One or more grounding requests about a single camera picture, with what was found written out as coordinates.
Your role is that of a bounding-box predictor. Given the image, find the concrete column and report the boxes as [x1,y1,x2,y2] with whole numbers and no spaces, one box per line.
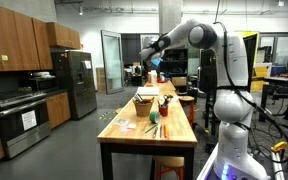
[158,0,183,34]

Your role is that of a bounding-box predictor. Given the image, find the aluminium frame rail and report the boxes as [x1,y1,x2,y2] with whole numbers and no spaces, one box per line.
[271,151,286,180]
[196,143,220,180]

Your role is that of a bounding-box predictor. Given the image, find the red mug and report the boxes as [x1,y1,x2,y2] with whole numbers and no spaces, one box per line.
[158,104,169,118]

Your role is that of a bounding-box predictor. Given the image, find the white paper stack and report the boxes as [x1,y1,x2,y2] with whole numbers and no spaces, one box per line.
[136,86,160,97]

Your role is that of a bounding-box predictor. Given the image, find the black workbench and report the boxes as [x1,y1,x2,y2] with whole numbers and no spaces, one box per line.
[258,74,288,122]

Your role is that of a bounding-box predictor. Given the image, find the yellow black clamp handle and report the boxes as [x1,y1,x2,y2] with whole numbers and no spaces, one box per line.
[271,141,288,154]

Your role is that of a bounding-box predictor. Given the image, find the woven wicker basket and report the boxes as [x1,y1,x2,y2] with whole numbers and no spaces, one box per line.
[132,98,154,118]

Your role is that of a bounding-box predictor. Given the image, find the black handled scissors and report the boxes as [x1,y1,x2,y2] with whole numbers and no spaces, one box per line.
[163,94,174,104]

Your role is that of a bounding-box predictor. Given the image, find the yellow machine enclosure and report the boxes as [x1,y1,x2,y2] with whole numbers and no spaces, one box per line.
[235,30,269,94]

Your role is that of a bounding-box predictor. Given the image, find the stainless steel oven stove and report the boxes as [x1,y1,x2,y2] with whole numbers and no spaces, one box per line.
[0,91,52,159]

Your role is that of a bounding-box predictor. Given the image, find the clear plastic parts bag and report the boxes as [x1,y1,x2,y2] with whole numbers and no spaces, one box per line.
[114,118,131,128]

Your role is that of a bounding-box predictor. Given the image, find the black microwave oven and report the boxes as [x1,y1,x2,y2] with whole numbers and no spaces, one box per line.
[28,76,57,92]

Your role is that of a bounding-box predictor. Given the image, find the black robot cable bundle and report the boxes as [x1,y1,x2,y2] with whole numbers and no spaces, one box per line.
[213,21,288,164]

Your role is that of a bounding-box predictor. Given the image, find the white stacked dishes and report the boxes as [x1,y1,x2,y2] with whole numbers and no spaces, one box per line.
[30,71,52,78]

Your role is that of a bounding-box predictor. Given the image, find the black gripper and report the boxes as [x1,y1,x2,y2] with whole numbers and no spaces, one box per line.
[142,59,153,73]

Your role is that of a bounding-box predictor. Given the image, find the green pencil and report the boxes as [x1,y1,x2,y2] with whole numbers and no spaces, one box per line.
[144,123,159,135]

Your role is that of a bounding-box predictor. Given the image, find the glass door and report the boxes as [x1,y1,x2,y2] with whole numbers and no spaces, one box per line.
[100,29,125,95]

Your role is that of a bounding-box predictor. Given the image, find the large wooden upper cabinet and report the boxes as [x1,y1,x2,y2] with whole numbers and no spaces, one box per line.
[0,1,53,73]

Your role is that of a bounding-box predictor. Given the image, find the round wooden stool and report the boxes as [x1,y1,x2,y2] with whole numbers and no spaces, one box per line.
[152,155,185,180]
[178,95,196,128]

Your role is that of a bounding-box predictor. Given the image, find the black marker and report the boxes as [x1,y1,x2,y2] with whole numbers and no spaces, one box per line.
[133,92,144,104]

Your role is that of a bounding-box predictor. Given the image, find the black metal table frame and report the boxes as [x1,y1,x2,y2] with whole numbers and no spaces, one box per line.
[99,141,196,180]

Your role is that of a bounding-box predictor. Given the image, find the green tape roll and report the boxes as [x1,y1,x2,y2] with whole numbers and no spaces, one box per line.
[149,110,162,124]

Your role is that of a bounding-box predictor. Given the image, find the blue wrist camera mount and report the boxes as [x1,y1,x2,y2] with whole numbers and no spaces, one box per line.
[150,57,163,68]

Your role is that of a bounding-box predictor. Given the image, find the cardboard box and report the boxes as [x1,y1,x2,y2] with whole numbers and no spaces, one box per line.
[171,76,188,88]

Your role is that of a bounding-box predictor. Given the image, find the stainless steel refrigerator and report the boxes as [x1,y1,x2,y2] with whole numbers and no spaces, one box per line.
[51,50,98,120]

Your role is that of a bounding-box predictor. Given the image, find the small wooden upper cabinet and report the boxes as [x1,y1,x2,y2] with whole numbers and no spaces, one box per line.
[46,21,82,50]

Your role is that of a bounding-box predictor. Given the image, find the white plastic bottle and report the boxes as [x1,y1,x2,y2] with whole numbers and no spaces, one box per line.
[149,69,158,84]

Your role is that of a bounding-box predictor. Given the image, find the white paper notice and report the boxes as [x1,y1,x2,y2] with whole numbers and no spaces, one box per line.
[21,109,38,132]

